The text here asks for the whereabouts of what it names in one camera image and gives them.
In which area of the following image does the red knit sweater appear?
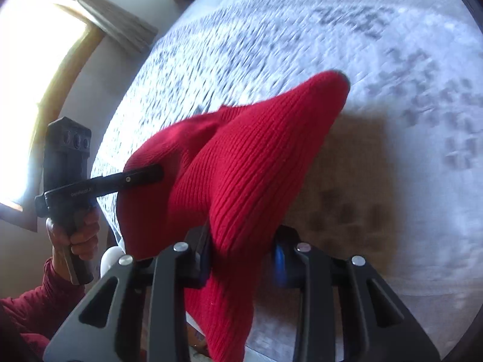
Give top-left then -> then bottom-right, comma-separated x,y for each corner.
116,71 -> 350,361

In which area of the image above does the red-sleeved left forearm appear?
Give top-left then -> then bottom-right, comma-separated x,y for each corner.
1,258 -> 85,358

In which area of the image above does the person's left hand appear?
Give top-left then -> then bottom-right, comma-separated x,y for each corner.
46,208 -> 100,265

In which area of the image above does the grey quilted bedspread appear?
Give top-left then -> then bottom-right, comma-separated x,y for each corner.
92,0 -> 482,361

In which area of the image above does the striped curtain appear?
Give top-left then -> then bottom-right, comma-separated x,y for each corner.
54,0 -> 158,54

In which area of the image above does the wooden window frame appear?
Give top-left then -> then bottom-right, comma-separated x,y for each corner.
1,24 -> 105,232

